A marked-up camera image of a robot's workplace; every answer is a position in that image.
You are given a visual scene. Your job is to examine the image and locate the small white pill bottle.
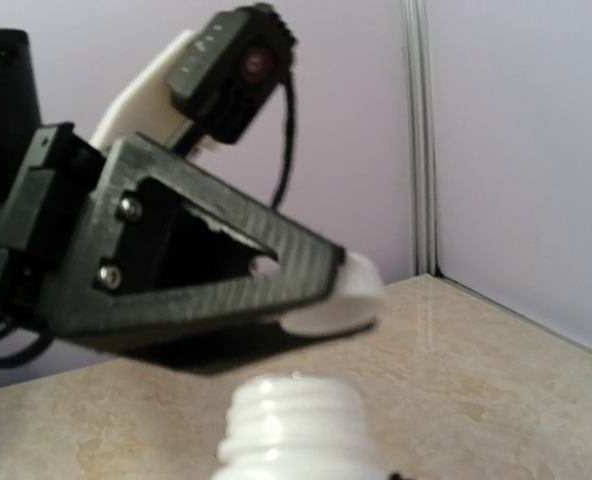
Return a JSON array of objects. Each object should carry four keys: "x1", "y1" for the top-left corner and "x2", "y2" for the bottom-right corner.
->
[{"x1": 212, "y1": 374, "x2": 391, "y2": 480}]

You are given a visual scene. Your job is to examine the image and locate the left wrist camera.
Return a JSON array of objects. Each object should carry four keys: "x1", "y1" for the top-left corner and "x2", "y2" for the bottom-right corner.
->
[{"x1": 90, "y1": 3, "x2": 297, "y2": 155}]

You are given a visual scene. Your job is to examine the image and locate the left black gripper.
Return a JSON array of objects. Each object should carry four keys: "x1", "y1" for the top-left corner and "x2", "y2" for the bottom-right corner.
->
[{"x1": 0, "y1": 122, "x2": 106, "y2": 330}]

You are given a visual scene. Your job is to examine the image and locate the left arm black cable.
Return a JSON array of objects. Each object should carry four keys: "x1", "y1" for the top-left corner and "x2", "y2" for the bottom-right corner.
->
[{"x1": 268, "y1": 74, "x2": 302, "y2": 209}]

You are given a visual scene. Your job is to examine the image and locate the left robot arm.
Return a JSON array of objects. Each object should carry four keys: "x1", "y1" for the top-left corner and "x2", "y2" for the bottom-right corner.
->
[{"x1": 0, "y1": 29, "x2": 346, "y2": 369}]

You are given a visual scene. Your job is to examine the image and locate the left aluminium frame post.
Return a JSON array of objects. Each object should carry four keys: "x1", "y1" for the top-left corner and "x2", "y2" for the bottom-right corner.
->
[{"x1": 402, "y1": 0, "x2": 442, "y2": 277}]

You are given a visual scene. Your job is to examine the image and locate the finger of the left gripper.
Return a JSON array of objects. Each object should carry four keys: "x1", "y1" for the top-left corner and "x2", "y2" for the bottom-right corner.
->
[
  {"x1": 115, "y1": 319, "x2": 327, "y2": 376},
  {"x1": 40, "y1": 134, "x2": 345, "y2": 350}
]

